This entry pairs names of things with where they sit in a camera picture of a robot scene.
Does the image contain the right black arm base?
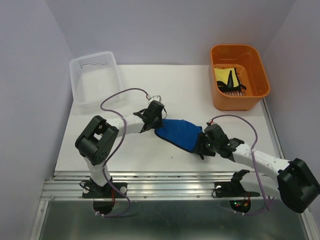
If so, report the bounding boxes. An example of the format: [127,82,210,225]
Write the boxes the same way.
[211,181,261,198]

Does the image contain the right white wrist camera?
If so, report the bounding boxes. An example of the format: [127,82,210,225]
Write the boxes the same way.
[206,120,218,127]

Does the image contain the white perforated basket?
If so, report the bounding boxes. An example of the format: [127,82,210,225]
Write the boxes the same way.
[69,51,124,108]

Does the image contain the aluminium mounting rail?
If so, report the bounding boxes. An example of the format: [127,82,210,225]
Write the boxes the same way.
[41,171,310,201]

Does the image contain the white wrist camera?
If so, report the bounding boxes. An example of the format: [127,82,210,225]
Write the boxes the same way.
[206,120,218,127]
[146,94,162,103]

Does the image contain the orange plastic basket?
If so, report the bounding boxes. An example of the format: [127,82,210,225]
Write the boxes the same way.
[209,44,270,111]

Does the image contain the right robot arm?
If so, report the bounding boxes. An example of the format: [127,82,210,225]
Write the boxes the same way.
[195,123,320,214]

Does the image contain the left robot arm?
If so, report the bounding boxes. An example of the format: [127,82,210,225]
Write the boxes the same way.
[75,99,165,199]

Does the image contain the blue towel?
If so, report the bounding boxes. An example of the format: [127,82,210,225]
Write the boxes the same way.
[154,119,203,153]

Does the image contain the yellow towel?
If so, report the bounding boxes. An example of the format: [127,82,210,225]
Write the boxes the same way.
[214,67,247,93]

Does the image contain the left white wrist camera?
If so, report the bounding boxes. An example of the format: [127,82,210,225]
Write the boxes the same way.
[146,94,162,103]

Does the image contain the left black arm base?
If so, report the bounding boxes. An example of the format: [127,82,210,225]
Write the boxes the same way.
[81,181,129,200]

